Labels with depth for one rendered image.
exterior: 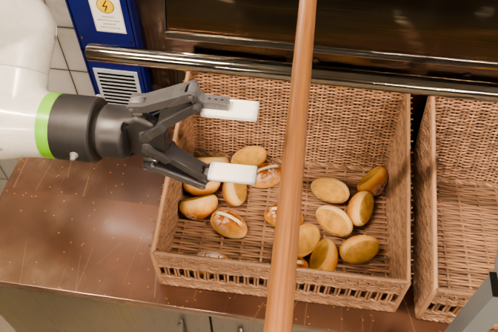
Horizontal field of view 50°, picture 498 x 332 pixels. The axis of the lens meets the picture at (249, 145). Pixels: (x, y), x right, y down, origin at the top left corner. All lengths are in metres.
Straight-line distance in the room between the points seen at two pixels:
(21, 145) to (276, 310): 0.40
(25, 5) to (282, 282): 0.49
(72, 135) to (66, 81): 0.87
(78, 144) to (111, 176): 0.77
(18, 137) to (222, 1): 0.65
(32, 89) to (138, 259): 0.67
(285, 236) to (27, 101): 0.38
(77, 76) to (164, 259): 0.62
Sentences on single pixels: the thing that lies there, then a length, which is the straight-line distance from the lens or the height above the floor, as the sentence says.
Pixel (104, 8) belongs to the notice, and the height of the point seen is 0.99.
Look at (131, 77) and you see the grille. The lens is 1.44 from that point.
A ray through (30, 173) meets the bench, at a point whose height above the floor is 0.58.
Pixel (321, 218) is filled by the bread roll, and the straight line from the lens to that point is 1.33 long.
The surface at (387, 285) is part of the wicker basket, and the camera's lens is 1.17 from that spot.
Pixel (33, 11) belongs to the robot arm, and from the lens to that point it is 0.79.
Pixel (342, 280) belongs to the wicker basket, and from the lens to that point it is 1.16.
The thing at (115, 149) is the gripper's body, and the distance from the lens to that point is 0.72.
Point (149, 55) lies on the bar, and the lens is 0.89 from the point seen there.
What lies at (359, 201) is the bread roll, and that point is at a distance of 1.34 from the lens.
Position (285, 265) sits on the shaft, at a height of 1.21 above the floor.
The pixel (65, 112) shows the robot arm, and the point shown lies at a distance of 0.74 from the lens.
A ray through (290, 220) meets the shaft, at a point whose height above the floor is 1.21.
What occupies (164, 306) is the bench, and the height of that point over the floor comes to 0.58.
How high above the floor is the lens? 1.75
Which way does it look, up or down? 51 degrees down
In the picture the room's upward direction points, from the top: straight up
